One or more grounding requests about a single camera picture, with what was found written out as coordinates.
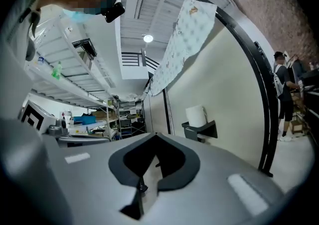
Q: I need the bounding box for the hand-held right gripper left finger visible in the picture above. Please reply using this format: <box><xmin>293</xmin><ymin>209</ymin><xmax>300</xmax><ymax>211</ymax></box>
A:
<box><xmin>42</xmin><ymin>132</ymin><xmax>158</xmax><ymax>225</ymax></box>

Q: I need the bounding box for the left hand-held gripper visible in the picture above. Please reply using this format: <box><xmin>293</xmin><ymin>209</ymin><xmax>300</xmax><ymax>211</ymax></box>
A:
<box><xmin>17</xmin><ymin>99</ymin><xmax>112</xmax><ymax>148</ymax></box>

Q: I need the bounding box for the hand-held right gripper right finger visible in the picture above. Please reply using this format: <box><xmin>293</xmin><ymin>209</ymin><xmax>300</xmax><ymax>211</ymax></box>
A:
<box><xmin>156</xmin><ymin>132</ymin><xmax>286</xmax><ymax>225</ymax></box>

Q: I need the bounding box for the white paper roll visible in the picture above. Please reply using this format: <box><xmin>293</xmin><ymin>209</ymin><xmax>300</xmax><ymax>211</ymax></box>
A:
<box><xmin>185</xmin><ymin>105</ymin><xmax>208</xmax><ymax>128</ymax></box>

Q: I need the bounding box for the black YWEEL tray stand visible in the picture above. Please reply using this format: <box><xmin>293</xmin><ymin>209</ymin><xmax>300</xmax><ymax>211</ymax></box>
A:
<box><xmin>181</xmin><ymin>119</ymin><xmax>218</xmax><ymax>144</ymax></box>

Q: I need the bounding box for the blue plastic bin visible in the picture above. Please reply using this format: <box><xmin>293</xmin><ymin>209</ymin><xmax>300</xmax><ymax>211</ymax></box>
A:
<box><xmin>73</xmin><ymin>115</ymin><xmax>97</xmax><ymax>125</ymax></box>

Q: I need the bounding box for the metal storage rack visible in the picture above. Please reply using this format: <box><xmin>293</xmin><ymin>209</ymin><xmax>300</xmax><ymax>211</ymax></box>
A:
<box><xmin>106</xmin><ymin>93</ymin><xmax>147</xmax><ymax>142</ymax></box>

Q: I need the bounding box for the white metal shelf rack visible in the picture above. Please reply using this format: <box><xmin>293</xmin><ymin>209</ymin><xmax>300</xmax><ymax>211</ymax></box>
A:
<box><xmin>23</xmin><ymin>16</ymin><xmax>119</xmax><ymax>110</ymax></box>

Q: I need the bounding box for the green plastic bottle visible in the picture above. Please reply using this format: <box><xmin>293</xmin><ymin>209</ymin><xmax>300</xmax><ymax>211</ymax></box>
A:
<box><xmin>51</xmin><ymin>61</ymin><xmax>63</xmax><ymax>81</ymax></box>

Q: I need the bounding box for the black vertical panel strip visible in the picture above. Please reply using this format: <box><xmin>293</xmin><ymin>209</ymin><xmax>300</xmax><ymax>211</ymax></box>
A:
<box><xmin>162</xmin><ymin>87</ymin><xmax>175</xmax><ymax>135</ymax></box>

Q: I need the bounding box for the black stair railing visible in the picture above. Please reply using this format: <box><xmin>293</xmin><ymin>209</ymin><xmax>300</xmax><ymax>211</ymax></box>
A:
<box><xmin>121</xmin><ymin>47</ymin><xmax>160</xmax><ymax>70</ymax></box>

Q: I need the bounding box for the person's grey shirt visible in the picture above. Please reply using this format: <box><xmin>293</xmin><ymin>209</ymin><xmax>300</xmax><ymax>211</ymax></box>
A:
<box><xmin>0</xmin><ymin>0</ymin><xmax>54</xmax><ymax>120</ymax></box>

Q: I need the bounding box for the black cabinet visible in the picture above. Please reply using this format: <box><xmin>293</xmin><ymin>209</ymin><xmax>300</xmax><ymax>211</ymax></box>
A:
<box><xmin>290</xmin><ymin>56</ymin><xmax>319</xmax><ymax>145</ymax></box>

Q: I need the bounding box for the cartoon patterned cloth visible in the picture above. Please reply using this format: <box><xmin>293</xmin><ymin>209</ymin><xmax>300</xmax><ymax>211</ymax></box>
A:
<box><xmin>146</xmin><ymin>0</ymin><xmax>218</xmax><ymax>97</ymax></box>

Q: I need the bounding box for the black panel end frame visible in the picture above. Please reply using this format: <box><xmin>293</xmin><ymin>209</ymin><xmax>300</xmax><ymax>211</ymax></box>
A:
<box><xmin>191</xmin><ymin>0</ymin><xmax>279</xmax><ymax>178</ymax></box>

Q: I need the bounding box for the black head camera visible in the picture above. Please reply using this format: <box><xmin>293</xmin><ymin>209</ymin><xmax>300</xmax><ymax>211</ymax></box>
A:
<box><xmin>103</xmin><ymin>1</ymin><xmax>126</xmax><ymax>24</ymax></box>

